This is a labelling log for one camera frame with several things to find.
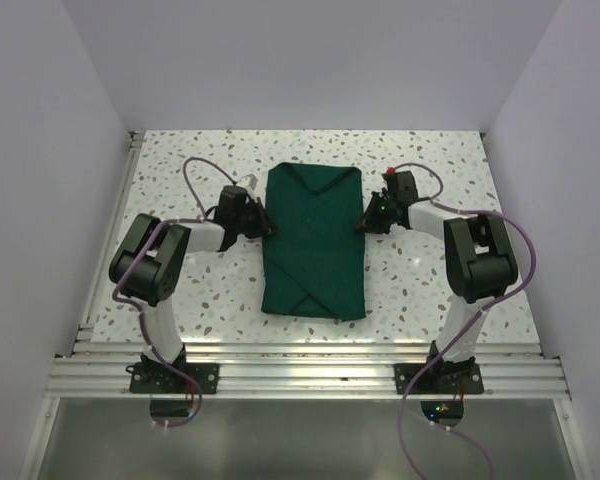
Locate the green surgical cloth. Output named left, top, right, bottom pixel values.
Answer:
left=261, top=163, right=366, bottom=321

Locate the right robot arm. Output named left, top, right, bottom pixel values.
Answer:
left=356, top=168, right=519, bottom=393

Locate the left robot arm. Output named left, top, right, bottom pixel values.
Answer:
left=108, top=185, right=277, bottom=393

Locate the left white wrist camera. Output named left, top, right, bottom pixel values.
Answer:
left=237, top=174, right=258, bottom=190

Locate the aluminium left side rail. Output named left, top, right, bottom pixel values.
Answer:
left=73, top=131, right=146, bottom=344

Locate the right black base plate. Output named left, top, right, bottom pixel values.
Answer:
left=393, top=361, right=485, bottom=395

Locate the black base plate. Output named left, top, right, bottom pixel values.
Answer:
left=125, top=357, right=220, bottom=395
left=393, top=361, right=485, bottom=395

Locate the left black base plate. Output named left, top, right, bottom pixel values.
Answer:
left=125, top=357, right=220, bottom=395

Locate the aluminium front rail frame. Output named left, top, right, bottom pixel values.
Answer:
left=44, top=341, right=570, bottom=400

